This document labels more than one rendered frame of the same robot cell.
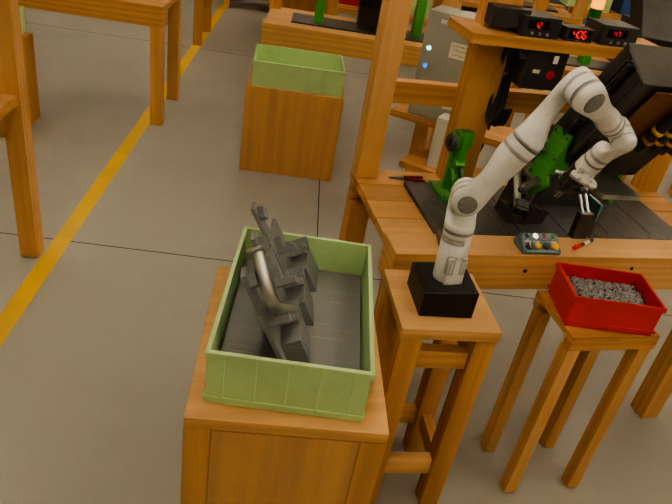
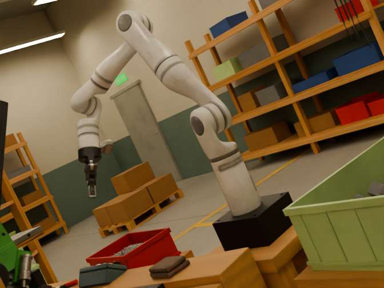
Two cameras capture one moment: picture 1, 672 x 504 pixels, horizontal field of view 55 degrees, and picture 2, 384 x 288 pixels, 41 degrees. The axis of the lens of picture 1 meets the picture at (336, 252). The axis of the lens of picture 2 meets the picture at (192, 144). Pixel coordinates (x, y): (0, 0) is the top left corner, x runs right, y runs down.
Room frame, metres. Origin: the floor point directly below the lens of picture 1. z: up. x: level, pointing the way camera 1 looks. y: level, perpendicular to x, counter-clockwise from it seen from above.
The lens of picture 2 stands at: (2.58, 0.89, 1.29)
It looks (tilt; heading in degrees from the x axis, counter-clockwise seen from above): 4 degrees down; 238
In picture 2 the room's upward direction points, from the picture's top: 25 degrees counter-clockwise
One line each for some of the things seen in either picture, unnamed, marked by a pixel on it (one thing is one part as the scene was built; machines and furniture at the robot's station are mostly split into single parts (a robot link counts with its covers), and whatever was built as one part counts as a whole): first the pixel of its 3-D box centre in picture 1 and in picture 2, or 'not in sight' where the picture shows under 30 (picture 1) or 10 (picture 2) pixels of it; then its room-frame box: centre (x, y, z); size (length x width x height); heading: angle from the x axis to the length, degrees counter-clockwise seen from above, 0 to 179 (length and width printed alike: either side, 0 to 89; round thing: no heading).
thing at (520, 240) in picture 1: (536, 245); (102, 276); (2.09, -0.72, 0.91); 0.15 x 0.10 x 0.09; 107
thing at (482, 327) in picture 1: (438, 304); (262, 242); (1.73, -0.36, 0.83); 0.32 x 0.32 x 0.04; 12
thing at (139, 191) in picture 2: not in sight; (134, 195); (-0.73, -6.61, 0.37); 1.20 x 0.80 x 0.74; 14
